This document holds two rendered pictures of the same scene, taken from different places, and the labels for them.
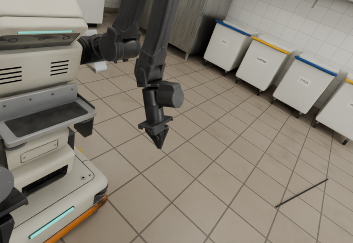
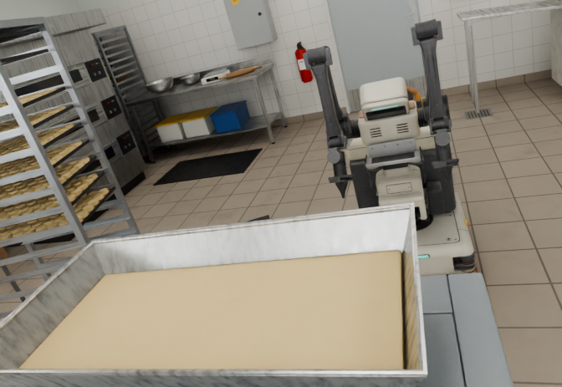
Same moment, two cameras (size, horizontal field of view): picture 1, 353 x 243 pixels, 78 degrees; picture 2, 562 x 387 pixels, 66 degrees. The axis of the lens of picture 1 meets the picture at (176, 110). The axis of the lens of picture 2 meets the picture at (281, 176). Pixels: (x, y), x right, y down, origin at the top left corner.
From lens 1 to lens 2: 1.54 m
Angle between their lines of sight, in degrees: 74
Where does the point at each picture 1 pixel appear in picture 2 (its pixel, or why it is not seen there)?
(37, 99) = (389, 147)
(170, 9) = (430, 82)
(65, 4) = (395, 92)
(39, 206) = not seen: hidden behind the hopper
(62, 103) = (405, 152)
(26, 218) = not seen: hidden behind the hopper
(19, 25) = (370, 107)
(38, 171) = (395, 201)
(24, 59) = (380, 124)
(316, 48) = not seen: outside the picture
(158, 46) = (431, 104)
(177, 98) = (441, 139)
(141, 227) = (503, 324)
